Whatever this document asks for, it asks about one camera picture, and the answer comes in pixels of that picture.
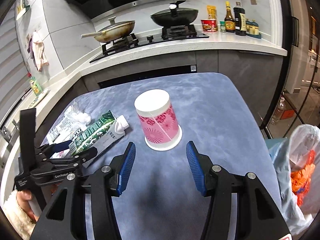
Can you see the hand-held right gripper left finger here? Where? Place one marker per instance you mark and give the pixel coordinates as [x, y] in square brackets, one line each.
[126, 166]

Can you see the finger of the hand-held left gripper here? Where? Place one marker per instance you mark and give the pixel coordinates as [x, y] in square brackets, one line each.
[61, 146]
[85, 155]

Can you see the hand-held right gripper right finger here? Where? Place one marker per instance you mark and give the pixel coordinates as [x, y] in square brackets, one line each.
[196, 166]

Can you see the green milk carton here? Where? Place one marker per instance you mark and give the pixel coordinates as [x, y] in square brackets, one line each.
[100, 132]

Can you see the pink paper cup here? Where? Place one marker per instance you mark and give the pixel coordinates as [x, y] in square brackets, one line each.
[157, 122]

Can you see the waste bin with white liner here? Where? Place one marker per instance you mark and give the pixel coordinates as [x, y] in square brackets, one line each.
[282, 187]

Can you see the orange plastic bag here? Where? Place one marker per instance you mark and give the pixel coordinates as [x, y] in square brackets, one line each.
[300, 180]

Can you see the person's left forearm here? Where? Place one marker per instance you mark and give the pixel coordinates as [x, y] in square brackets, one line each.
[15, 220]

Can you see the person's left hand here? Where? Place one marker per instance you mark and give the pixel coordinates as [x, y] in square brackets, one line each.
[23, 198]

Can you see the white printed food wrapper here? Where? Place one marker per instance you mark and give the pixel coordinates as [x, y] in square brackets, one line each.
[62, 130]

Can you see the steel faucet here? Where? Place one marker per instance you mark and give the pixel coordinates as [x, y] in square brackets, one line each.
[5, 133]

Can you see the clear plastic wrap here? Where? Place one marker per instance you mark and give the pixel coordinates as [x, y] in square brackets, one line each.
[80, 116]

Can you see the patterned plate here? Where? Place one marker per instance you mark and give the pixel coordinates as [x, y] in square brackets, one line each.
[42, 98]

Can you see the green dish soap bottle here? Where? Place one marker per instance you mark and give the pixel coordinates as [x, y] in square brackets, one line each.
[36, 87]

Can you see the blue tablecloth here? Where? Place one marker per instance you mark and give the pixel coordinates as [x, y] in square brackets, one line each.
[212, 120]

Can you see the window blind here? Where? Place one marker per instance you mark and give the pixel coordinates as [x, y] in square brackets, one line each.
[12, 80]

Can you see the pink and white hanging cloth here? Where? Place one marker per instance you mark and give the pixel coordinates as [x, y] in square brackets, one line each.
[38, 50]

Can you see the purple hanging cloth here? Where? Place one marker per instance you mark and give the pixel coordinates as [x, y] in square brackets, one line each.
[30, 46]

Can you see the clear water bottle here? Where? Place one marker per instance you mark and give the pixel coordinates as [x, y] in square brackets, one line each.
[277, 111]

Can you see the orange box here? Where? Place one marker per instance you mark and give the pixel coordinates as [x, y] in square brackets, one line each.
[287, 114]

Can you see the beige wok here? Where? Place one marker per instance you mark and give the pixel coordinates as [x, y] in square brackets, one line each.
[117, 33]

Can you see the black gas stove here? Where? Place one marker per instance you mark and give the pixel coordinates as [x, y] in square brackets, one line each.
[150, 42]

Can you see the glass pan lid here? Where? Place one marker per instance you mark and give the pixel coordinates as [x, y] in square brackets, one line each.
[117, 25]

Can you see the small green jar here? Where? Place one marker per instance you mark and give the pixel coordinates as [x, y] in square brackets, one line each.
[222, 27]

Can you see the red instant noodle cup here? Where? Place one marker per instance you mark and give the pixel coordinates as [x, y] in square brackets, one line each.
[209, 25]

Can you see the seasoning jar rack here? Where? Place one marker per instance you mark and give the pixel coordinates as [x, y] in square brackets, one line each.
[253, 31]

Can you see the brown sauce bottle yellow cap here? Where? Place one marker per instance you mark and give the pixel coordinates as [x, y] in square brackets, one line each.
[229, 21]

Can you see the black wok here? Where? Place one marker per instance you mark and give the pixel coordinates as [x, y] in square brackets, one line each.
[175, 18]

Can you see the dark soy sauce bottle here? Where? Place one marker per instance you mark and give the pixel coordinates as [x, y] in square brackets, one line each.
[239, 20]

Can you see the yellow packet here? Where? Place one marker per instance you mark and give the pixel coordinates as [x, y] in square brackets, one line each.
[212, 12]

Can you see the black pan lid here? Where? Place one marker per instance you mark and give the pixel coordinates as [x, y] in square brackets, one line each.
[175, 10]

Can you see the black door frame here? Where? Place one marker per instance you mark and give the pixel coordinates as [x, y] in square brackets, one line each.
[287, 17]

